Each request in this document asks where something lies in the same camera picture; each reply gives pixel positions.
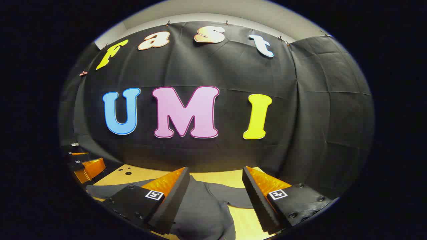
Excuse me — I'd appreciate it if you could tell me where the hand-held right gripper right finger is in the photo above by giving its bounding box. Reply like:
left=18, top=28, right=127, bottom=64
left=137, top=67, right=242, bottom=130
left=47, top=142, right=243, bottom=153
left=242, top=166, right=333, bottom=235

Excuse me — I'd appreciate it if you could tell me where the grey collared shirt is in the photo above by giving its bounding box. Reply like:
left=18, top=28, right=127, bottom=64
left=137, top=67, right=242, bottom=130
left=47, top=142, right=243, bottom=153
left=86, top=175, right=257, bottom=240

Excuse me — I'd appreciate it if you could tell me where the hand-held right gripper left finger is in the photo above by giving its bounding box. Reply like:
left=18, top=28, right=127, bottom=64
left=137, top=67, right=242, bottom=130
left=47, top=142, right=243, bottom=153
left=102, top=167, right=191, bottom=235

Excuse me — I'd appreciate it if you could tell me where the black backdrop cloth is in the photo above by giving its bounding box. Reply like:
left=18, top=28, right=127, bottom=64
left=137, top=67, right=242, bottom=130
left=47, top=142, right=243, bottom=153
left=58, top=21, right=376, bottom=200

